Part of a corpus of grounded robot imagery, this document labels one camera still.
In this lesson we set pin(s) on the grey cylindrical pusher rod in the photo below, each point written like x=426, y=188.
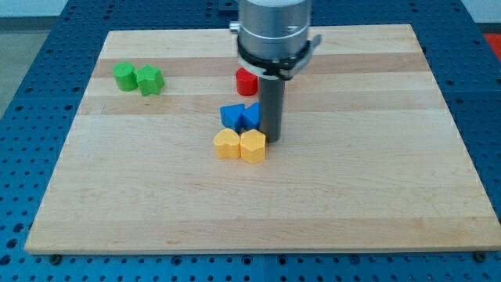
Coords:
x=271, y=108

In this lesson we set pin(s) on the green star block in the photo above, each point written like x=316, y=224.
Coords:
x=149, y=80

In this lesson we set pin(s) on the yellow heart block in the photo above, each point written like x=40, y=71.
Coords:
x=227, y=144

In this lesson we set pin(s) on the red cylinder block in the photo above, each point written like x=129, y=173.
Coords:
x=246, y=82

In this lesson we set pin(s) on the blue angular block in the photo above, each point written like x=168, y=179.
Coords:
x=251, y=117

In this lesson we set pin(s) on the green cylinder block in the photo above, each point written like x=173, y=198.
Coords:
x=124, y=75

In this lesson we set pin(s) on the yellow hexagon block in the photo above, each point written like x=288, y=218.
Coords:
x=252, y=146

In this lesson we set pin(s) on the black clamp ring mount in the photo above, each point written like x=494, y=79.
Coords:
x=278, y=69

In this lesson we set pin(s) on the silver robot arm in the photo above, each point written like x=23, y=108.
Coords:
x=272, y=43

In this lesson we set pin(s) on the wooden board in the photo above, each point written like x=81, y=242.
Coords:
x=369, y=160

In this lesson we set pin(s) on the blue triangle block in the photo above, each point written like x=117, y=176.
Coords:
x=231, y=116

